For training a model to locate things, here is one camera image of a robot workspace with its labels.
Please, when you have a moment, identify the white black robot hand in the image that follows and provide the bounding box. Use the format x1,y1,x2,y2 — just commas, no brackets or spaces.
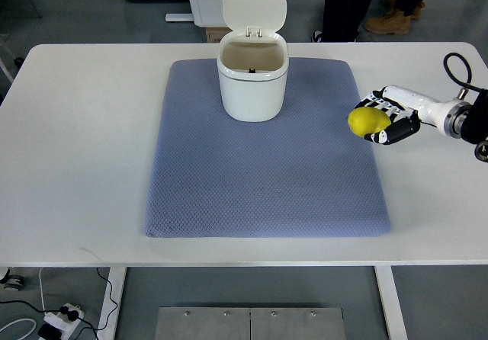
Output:
354,85,471,146

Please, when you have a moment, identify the yellow lemon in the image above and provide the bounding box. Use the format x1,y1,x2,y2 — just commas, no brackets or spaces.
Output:
347,107,392,137

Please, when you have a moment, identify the white trash bin open lid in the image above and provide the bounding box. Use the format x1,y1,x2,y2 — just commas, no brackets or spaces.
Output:
217,0,289,122

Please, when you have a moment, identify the tan boot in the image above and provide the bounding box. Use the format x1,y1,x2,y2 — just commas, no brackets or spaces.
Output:
364,9,412,35

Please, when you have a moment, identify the blue quilted mat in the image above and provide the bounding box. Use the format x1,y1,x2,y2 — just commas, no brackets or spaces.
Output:
143,57,390,238

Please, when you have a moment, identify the person in dark trousers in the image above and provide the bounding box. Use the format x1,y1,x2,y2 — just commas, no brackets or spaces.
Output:
311,0,371,43

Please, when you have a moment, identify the cardboard box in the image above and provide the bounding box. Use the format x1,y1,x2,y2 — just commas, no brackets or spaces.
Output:
205,27,231,43

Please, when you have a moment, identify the right white table leg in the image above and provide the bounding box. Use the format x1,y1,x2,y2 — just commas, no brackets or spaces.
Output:
374,265,408,340

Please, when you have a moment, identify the white table leg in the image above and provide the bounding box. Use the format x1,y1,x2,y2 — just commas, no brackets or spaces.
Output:
97,266,127,340
374,265,408,340

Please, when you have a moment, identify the left white table leg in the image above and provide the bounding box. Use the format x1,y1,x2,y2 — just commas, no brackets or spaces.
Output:
97,266,127,340

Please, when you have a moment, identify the white power strip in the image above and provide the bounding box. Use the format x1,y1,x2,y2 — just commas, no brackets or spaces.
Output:
43,303,85,339

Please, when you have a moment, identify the caster wheel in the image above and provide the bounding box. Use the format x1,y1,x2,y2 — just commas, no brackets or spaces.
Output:
0,268,24,290

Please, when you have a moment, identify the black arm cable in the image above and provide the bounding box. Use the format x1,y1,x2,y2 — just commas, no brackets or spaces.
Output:
443,52,488,93

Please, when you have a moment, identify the grey metal base plate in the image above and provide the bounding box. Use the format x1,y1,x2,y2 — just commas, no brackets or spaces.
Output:
155,307,346,339

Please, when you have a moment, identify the black floor cable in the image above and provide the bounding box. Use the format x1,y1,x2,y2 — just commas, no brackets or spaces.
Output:
0,266,119,340

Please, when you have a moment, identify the white floor cable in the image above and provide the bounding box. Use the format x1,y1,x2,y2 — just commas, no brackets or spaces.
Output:
0,318,38,340

